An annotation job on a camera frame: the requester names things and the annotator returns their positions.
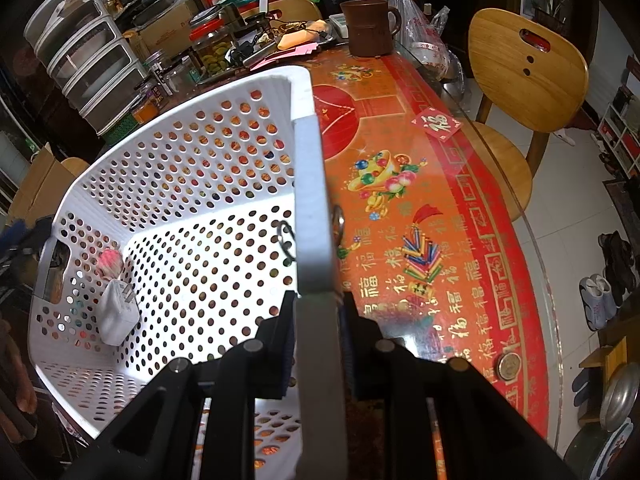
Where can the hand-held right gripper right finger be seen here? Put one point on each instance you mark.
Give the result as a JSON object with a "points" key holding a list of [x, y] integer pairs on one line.
{"points": [[348, 350]]}

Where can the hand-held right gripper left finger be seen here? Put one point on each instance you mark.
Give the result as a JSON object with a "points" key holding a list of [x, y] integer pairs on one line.
{"points": [[285, 350]]}

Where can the white perforated plastic basket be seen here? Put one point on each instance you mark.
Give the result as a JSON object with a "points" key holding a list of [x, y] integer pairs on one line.
{"points": [[302, 95]]}

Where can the small white box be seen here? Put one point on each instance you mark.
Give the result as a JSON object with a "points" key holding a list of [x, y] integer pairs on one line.
{"points": [[116, 312], [340, 24]]}

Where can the red printed tablecloth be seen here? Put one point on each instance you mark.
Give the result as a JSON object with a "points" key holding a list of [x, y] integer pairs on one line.
{"points": [[400, 125]]}

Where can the red paper square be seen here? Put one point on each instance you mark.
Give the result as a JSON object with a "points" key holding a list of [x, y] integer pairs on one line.
{"points": [[439, 123]]}

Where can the grey slipper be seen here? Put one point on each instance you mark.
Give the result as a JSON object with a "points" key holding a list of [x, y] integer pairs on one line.
{"points": [[606, 295], [592, 310]]}

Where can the green woven basket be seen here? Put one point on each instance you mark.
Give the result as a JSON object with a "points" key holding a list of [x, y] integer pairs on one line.
{"points": [[122, 129]]}

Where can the metal pan lid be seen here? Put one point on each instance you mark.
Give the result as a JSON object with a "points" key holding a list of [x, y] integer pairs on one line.
{"points": [[620, 395]]}

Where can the orange jar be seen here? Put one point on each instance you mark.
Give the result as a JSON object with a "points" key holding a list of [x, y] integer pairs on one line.
{"points": [[146, 111]]}

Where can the metal tray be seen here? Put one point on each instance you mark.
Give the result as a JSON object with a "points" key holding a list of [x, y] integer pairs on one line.
{"points": [[220, 76]]}

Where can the black shoe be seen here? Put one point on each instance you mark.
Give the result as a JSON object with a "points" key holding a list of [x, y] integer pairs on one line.
{"points": [[617, 260]]}

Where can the pink paper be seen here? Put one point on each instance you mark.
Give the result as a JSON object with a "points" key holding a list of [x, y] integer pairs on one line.
{"points": [[280, 58]]}

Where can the flat folded cardboard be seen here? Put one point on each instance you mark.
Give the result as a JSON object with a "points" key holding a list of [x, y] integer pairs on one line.
{"points": [[40, 180]]}

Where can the glass jar with red lid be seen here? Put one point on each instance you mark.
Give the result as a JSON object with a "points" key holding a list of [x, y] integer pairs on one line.
{"points": [[215, 50]]}

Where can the orange packet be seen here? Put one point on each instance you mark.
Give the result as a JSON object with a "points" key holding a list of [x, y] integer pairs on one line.
{"points": [[296, 38]]}

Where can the clear jar with black label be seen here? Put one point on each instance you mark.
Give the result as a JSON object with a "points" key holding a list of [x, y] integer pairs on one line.
{"points": [[159, 63]]}

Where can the clear plastic bag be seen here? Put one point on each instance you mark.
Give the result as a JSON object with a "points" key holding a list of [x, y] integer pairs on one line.
{"points": [[425, 40]]}

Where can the brown mug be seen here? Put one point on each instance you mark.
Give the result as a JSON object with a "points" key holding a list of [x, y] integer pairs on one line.
{"points": [[367, 27]]}

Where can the brown cardboard box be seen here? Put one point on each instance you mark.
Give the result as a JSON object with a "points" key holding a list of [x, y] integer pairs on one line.
{"points": [[167, 27]]}

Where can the white cubby shelf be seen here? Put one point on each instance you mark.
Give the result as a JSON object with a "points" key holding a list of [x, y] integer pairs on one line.
{"points": [[620, 130]]}

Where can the clear plastic drawer tower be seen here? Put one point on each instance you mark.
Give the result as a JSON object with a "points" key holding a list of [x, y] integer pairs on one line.
{"points": [[85, 55]]}

